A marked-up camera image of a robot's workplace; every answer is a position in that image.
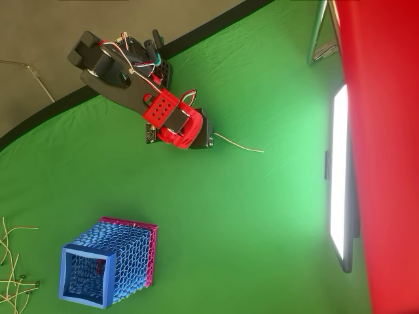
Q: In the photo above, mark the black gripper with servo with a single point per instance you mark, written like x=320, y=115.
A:
x=205, y=131

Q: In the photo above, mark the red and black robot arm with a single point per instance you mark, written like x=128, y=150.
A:
x=114, y=81

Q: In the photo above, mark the blue and pink mesh basket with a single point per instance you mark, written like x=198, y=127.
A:
x=127, y=252

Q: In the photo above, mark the green table cloth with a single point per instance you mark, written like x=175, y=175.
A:
x=229, y=212

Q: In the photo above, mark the black monitor on stand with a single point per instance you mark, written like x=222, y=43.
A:
x=338, y=163

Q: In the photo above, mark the chrome tube stand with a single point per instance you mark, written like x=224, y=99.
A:
x=316, y=32

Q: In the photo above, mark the large smooth red object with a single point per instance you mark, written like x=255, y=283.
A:
x=386, y=131

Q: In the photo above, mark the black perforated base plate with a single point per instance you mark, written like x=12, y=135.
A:
x=165, y=70

